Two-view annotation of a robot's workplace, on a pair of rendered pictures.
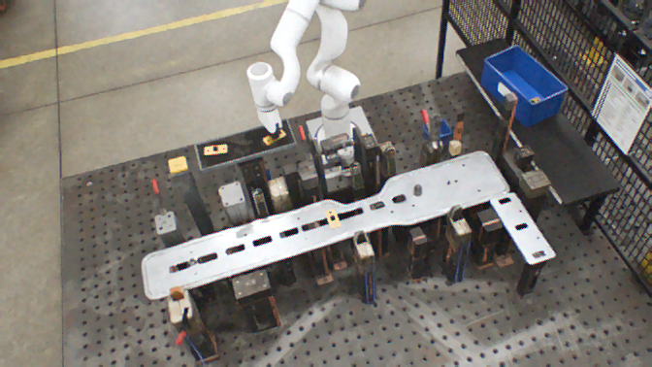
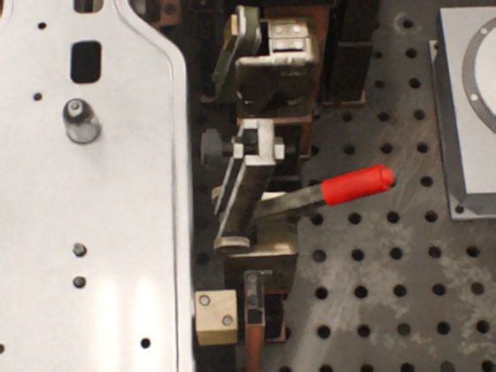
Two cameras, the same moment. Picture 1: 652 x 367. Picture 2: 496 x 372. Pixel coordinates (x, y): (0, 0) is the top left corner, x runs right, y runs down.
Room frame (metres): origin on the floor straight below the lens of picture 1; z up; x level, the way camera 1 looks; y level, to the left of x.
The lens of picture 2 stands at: (1.52, -0.68, 1.75)
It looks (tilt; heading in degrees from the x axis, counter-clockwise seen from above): 67 degrees down; 98
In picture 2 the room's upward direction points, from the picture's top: 1 degrees clockwise
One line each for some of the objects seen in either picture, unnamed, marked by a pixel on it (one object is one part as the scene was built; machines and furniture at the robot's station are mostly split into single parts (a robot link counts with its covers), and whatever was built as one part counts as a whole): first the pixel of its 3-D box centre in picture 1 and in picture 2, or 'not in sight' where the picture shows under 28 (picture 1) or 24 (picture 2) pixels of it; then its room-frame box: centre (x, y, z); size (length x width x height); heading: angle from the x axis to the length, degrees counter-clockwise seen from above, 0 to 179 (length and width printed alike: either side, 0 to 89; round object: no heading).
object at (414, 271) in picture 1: (417, 255); not in sight; (1.12, -0.30, 0.84); 0.11 x 0.08 x 0.29; 12
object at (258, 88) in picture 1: (263, 84); not in sight; (1.53, 0.18, 1.44); 0.09 x 0.08 x 0.13; 46
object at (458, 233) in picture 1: (455, 249); not in sight; (1.12, -0.44, 0.87); 0.12 x 0.09 x 0.35; 12
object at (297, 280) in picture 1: (284, 256); not in sight; (1.19, 0.21, 0.84); 0.13 x 0.11 x 0.29; 12
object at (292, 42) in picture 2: (387, 177); (274, 128); (1.48, -0.24, 0.88); 0.11 x 0.09 x 0.37; 12
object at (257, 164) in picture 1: (256, 182); not in sight; (1.51, 0.29, 0.92); 0.10 x 0.08 x 0.45; 102
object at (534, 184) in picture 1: (527, 207); not in sight; (1.26, -0.75, 0.88); 0.08 x 0.08 x 0.36; 12
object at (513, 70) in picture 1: (521, 85); not in sight; (1.70, -0.82, 1.10); 0.30 x 0.17 x 0.13; 22
